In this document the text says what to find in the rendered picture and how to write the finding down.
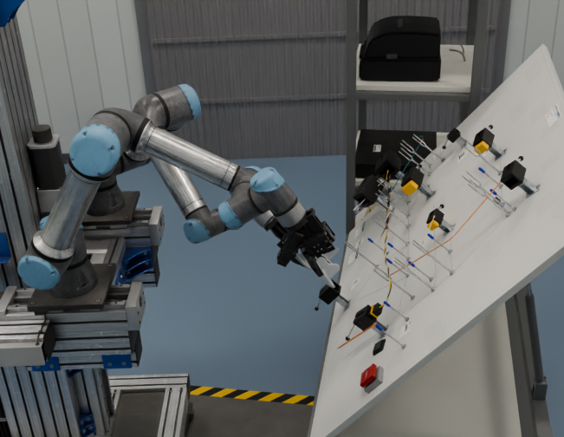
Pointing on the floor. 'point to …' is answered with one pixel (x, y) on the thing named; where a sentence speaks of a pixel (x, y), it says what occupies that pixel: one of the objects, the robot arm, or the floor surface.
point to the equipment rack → (457, 68)
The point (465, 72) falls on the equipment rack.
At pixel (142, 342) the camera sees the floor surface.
